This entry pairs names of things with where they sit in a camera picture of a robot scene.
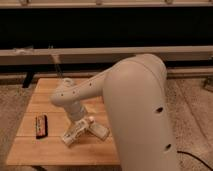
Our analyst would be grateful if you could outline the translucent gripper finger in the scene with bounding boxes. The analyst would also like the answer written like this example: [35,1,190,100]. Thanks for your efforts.
[67,122,76,136]
[86,116,99,131]

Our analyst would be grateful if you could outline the white crumpled packet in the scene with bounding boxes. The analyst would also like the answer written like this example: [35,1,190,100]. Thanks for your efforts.
[89,122,110,141]

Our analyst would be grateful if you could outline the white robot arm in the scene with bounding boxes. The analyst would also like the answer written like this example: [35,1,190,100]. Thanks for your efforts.
[51,54,180,171]

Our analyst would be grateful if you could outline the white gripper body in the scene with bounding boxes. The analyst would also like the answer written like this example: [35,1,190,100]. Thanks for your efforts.
[61,77,90,124]

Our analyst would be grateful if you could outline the black floor cable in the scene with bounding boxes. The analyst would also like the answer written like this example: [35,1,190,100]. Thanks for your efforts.
[176,150,213,171]

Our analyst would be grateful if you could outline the white plastic bottle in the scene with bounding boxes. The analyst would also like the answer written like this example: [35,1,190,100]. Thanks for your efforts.
[61,116,95,146]

